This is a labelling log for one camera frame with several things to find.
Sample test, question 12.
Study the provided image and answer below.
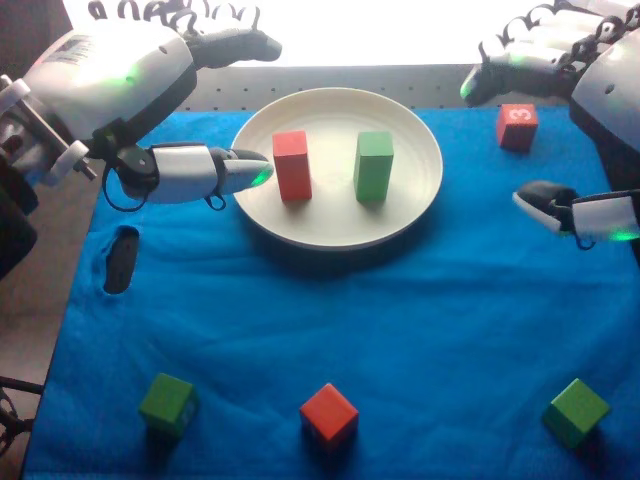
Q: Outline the red cube with white three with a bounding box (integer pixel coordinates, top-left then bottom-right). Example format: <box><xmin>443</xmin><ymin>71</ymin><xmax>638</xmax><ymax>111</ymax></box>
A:
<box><xmin>495</xmin><ymin>103</ymin><xmax>540</xmax><ymax>153</ymax></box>

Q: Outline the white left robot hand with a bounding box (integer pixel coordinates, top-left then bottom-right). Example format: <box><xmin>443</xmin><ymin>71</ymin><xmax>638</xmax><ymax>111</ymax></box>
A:
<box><xmin>22</xmin><ymin>0</ymin><xmax>284</xmax><ymax>212</ymax></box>

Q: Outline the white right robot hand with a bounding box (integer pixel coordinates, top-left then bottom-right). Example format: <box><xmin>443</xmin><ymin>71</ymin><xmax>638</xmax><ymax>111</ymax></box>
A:
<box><xmin>458</xmin><ymin>0</ymin><xmax>640</xmax><ymax>250</ymax></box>

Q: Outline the black tripod stand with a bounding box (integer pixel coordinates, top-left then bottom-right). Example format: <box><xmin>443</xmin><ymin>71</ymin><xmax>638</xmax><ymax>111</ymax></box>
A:
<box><xmin>0</xmin><ymin>375</ymin><xmax>45</xmax><ymax>454</ymax></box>

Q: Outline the plain red cube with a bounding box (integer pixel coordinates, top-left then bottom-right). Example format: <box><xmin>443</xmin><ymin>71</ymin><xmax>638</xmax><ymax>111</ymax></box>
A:
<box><xmin>299</xmin><ymin>383</ymin><xmax>360</xmax><ymax>455</ymax></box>

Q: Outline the white round plate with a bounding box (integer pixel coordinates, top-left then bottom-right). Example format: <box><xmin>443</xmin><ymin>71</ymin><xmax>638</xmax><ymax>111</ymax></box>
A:
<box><xmin>230</xmin><ymin>87</ymin><xmax>444</xmax><ymax>250</ymax></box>

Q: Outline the blue cloth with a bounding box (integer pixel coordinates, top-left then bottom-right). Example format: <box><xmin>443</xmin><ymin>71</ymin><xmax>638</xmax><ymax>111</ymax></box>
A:
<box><xmin>22</xmin><ymin>107</ymin><xmax>640</xmax><ymax>480</ymax></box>

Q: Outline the green cube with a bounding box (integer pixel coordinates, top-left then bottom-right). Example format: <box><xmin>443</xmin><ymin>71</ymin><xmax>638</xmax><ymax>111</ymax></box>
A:
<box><xmin>542</xmin><ymin>378</ymin><xmax>612</xmax><ymax>450</ymax></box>
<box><xmin>352</xmin><ymin>131</ymin><xmax>395</xmax><ymax>204</ymax></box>
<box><xmin>138</xmin><ymin>372</ymin><xmax>200</xmax><ymax>440</ymax></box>

